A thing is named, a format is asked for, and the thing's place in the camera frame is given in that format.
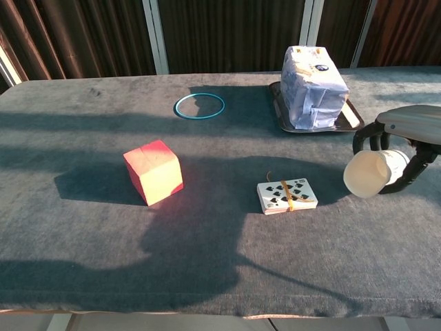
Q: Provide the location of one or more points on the red foam cube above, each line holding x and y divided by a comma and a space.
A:
154, 172

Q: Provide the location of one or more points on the dark rectangular tray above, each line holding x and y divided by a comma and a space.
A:
349, 119

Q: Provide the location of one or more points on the deck of playing cards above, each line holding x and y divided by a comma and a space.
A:
275, 200

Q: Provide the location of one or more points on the white blue tissue pack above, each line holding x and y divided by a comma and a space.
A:
310, 93

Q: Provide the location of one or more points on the white window frame post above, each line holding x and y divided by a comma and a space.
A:
155, 34
309, 24
6, 67
363, 34

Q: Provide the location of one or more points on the grey table cloth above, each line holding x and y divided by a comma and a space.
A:
220, 258

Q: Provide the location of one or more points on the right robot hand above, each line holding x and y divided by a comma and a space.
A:
410, 125

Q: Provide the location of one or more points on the white paper cup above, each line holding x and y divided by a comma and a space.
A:
368, 176

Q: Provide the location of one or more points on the yellow rubber band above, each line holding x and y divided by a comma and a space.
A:
287, 193

